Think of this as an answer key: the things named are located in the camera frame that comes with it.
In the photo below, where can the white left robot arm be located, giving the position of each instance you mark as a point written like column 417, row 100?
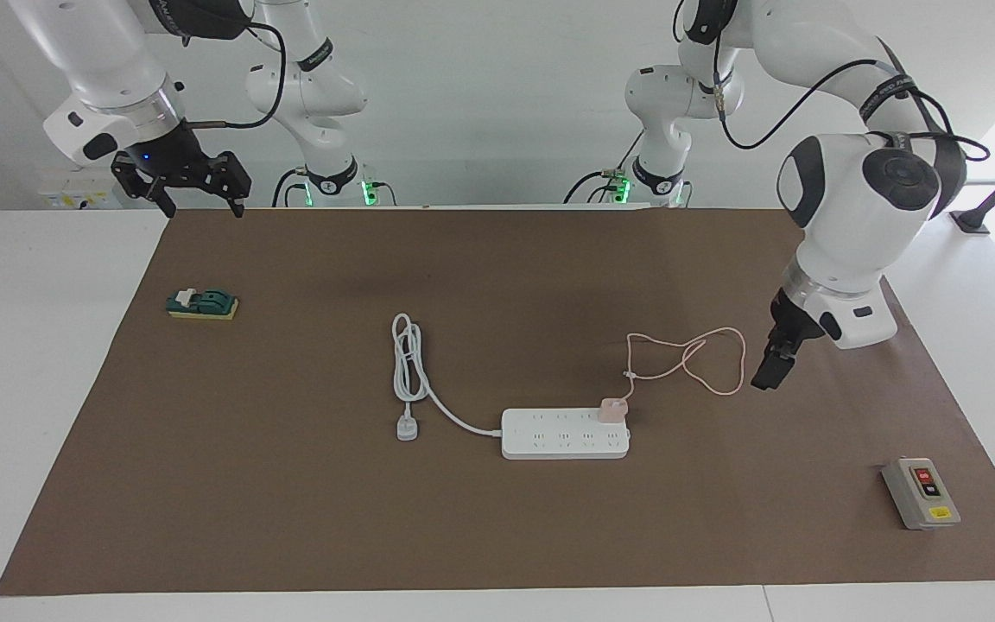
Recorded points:
column 843, row 199

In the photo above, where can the white power strip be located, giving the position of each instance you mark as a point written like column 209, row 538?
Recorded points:
column 549, row 436

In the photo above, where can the pink charger adapter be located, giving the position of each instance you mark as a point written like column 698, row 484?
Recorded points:
column 612, row 409

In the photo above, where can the brown table mat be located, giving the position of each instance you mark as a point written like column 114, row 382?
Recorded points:
column 463, row 536

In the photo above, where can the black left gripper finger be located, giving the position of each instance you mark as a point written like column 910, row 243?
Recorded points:
column 776, row 367

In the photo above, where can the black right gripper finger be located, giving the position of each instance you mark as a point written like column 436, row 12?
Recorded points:
column 234, row 177
column 130, row 177

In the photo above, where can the white wall socket box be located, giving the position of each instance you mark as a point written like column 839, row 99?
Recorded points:
column 66, row 200

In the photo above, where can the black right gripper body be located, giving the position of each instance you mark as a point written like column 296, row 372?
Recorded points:
column 174, row 155

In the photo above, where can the grey on-off switch box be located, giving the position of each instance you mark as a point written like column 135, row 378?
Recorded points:
column 921, row 497

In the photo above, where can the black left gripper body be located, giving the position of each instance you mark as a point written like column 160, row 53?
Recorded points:
column 791, row 324

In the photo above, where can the green circuit board module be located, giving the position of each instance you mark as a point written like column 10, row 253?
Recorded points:
column 204, row 304

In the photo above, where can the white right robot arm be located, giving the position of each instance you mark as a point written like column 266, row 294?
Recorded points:
column 109, row 52

